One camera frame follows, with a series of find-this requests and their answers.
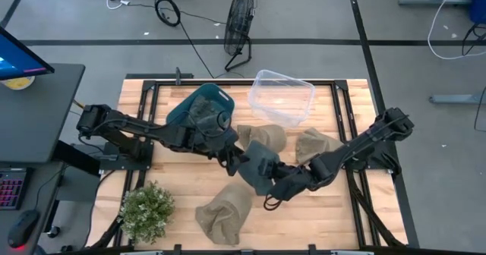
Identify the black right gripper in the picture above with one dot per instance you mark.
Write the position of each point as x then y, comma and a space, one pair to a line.
292, 183

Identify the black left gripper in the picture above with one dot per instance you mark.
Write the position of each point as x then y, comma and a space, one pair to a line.
210, 143

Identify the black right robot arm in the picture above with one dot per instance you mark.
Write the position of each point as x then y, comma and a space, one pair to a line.
364, 141

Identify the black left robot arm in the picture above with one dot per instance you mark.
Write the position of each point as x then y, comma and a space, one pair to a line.
125, 128

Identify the clear plastic bin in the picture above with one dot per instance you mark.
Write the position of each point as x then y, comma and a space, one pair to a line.
281, 99

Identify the teal plastic basket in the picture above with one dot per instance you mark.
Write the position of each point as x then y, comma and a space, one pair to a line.
207, 92

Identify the green potted plant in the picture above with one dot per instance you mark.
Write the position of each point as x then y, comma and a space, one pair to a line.
146, 211

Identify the black floor fan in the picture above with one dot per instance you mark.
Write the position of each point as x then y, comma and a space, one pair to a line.
238, 19

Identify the black desk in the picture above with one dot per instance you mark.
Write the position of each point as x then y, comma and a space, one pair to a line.
34, 114

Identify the black computer mouse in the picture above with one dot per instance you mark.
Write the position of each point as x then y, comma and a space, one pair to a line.
23, 228

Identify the backlit keyboard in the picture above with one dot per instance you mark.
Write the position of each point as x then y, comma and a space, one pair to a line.
11, 188

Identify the computer monitor with blue screen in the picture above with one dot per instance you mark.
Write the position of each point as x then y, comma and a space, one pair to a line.
15, 59

